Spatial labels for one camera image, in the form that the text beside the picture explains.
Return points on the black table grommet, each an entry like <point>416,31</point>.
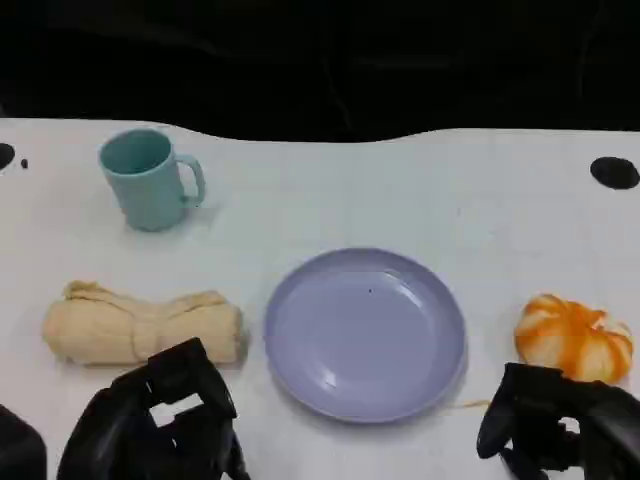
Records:
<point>5,156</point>
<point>614,172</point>

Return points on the beige towel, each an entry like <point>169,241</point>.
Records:
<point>110,325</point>

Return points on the lilac plate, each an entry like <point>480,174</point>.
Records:
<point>365,335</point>

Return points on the orange and white toy bread roll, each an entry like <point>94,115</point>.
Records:
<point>570,340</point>

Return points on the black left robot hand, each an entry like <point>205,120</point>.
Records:
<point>125,425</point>

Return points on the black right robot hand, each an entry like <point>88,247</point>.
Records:
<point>600,430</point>

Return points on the pale green mug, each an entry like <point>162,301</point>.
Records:
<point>150,195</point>

